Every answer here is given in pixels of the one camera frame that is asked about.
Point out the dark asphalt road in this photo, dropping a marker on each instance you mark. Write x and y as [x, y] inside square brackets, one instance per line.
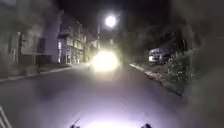
[100, 96]

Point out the kerb strip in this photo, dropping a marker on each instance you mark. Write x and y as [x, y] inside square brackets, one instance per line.
[150, 75]

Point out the street lamp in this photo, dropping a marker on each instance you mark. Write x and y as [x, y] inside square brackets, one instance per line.
[110, 21]

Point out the lit house with balcony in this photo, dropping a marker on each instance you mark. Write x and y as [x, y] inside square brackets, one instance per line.
[71, 46]

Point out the parked car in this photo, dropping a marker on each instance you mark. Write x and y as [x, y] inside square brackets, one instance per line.
[159, 55]

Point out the roadside bushes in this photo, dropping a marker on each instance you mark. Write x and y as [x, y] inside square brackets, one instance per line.
[181, 66]

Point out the robot's own part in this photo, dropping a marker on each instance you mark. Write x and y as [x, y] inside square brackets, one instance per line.
[75, 125]
[146, 126]

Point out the pavement with kerb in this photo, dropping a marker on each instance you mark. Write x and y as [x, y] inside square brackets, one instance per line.
[31, 73]

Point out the pale house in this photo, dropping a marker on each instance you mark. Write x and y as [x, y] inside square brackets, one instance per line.
[30, 40]

